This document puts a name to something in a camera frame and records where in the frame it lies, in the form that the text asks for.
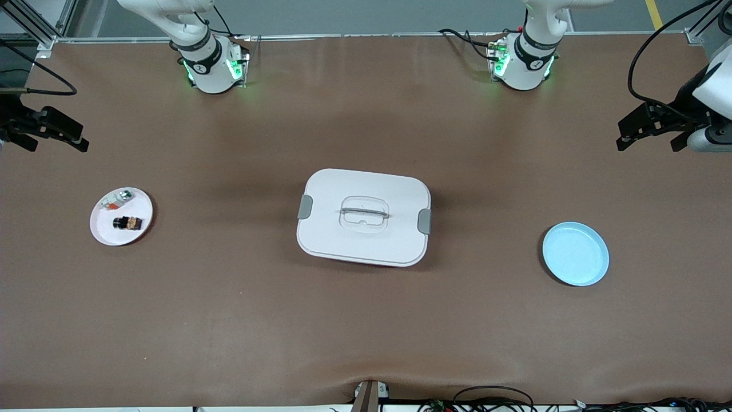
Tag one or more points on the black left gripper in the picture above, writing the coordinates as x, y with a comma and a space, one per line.
680, 112

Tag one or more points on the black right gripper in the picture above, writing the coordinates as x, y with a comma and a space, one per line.
10, 121

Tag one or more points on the orange and black switch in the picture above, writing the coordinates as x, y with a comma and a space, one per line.
127, 223

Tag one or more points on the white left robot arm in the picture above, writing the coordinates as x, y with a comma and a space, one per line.
532, 57

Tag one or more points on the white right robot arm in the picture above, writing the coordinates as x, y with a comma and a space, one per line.
209, 68

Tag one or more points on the pink round plate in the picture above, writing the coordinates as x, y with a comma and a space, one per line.
123, 237

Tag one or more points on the light blue round plate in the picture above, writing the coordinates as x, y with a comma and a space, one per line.
575, 254

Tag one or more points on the white lidded storage box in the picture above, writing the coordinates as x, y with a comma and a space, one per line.
366, 240

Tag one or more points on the brown table mat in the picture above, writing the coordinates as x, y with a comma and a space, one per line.
366, 320

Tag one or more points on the aluminium frame post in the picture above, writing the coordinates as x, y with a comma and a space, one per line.
43, 46
695, 35

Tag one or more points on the aluminium table edge rail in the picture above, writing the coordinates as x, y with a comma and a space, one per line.
297, 37

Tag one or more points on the brown camera mount post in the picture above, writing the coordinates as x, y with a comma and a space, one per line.
369, 397

